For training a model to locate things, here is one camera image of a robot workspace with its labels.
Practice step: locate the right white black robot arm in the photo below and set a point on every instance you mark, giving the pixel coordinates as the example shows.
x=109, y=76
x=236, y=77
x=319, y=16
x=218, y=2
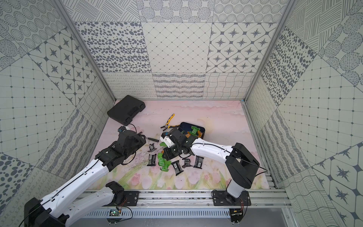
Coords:
x=241, y=164

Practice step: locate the dark blue storage box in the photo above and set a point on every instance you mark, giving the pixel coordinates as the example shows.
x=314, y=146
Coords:
x=184, y=128

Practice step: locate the white vent grille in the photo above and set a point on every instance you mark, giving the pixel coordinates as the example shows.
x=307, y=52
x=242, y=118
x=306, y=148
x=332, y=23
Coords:
x=163, y=213

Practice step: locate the tiny black cookie packet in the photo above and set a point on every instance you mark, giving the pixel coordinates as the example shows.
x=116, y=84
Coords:
x=152, y=147

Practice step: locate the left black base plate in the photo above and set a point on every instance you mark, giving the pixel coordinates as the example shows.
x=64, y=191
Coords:
x=127, y=198

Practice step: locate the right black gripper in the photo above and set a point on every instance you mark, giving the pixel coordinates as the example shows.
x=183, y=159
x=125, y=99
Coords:
x=168, y=156

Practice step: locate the aluminium mounting rail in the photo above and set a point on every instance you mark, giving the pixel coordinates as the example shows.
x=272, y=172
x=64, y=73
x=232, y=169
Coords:
x=260, y=198

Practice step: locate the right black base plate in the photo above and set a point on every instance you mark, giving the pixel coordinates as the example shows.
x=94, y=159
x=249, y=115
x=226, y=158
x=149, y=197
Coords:
x=222, y=198

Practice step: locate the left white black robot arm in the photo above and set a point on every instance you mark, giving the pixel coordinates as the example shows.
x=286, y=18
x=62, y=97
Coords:
x=61, y=208

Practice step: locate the black plastic tool case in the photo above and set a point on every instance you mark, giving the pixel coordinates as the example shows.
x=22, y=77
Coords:
x=126, y=109

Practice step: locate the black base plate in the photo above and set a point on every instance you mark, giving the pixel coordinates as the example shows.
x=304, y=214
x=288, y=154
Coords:
x=127, y=198
x=222, y=198

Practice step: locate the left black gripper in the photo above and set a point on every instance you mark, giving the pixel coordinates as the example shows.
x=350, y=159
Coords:
x=135, y=137

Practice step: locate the green circuit board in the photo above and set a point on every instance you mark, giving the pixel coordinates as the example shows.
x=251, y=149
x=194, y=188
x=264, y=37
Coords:
x=114, y=213

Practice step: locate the small black cookie packet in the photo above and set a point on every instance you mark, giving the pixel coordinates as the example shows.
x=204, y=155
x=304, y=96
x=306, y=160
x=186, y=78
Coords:
x=186, y=163

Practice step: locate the right black controller box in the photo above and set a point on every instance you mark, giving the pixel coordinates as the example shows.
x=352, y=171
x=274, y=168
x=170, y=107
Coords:
x=236, y=215

